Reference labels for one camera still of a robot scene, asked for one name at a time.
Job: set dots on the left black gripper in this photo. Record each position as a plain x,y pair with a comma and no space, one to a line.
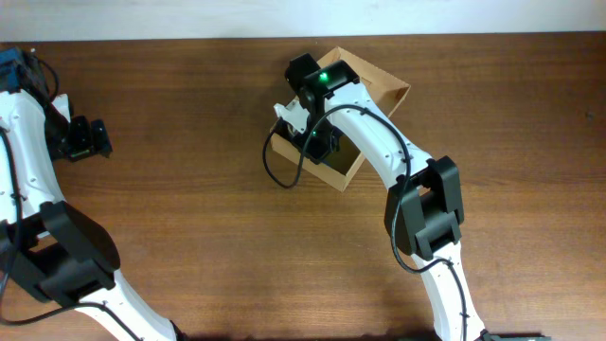
87,143

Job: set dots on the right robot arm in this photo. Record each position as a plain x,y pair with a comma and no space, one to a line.
424,207

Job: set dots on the brown cardboard box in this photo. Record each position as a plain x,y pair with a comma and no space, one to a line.
338,169

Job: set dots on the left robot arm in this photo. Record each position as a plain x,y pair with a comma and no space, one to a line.
50,249

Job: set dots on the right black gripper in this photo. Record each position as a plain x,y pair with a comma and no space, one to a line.
314,150

